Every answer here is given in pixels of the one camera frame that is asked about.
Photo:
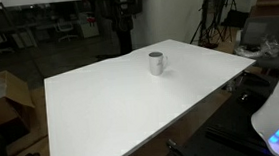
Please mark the white ceramic mug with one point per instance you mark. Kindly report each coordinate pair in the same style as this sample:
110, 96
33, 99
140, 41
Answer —
155, 67

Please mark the white storage cabinet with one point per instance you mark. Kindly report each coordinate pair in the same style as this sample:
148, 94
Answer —
89, 32

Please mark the black tripod stand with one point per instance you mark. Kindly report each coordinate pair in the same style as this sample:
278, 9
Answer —
231, 19
208, 45

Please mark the open brown cardboard box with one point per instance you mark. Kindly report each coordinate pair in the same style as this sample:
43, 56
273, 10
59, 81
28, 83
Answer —
13, 91

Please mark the crumpled clear plastic bag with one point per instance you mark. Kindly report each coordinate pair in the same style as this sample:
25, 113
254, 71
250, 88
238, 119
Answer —
267, 48

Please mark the grey padded chair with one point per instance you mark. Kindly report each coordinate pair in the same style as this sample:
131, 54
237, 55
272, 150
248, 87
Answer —
276, 27

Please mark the small silver bracket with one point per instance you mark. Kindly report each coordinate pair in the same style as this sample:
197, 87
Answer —
244, 96

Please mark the black metal rail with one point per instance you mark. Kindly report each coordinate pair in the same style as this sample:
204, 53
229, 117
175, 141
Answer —
231, 139

